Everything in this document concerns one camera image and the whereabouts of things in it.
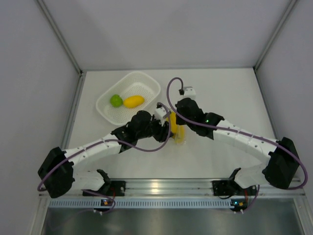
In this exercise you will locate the clear zip top bag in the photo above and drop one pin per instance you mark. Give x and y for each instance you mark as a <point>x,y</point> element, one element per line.
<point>179,133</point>

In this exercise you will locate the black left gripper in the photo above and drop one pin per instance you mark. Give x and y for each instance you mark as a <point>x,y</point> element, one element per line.
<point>163,130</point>

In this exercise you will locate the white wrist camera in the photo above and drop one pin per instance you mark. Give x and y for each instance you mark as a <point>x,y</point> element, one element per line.
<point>188,92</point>
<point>161,114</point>

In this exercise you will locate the white perforated plastic basket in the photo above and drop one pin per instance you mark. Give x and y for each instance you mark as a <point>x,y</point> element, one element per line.
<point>134,92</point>

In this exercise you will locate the aluminium mounting rail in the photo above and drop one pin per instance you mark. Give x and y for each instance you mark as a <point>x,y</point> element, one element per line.
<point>192,188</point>

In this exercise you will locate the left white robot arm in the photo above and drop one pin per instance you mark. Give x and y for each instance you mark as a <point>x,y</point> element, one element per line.
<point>62,172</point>

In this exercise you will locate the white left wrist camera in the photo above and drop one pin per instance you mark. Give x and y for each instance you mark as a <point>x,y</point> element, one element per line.
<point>161,114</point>

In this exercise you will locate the yellow fake banana bunch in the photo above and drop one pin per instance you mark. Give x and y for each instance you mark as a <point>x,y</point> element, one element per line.
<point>174,124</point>

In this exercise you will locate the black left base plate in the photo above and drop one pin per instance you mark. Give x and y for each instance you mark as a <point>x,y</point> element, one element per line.
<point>112,189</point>

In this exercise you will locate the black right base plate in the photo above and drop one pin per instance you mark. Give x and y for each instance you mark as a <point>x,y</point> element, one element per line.
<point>226,188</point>

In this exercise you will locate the yellow fake mango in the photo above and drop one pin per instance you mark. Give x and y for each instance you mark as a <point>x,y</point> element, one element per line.
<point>133,101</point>

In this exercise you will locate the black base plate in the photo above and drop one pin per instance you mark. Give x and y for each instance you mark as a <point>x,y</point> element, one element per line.
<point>226,188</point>
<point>112,189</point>

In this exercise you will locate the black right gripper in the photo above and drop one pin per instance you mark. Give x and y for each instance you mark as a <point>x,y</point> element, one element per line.
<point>180,121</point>

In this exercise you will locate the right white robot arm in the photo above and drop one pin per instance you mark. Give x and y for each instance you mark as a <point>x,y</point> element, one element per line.
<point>278,159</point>

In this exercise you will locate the white slotted cable duct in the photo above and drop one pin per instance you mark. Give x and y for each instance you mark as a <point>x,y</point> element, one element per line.
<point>144,203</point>

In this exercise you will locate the green fake fruit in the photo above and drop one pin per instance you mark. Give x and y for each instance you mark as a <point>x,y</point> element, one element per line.
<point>116,101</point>

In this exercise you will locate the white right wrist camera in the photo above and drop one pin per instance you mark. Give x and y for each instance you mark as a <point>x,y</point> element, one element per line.
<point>188,92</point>

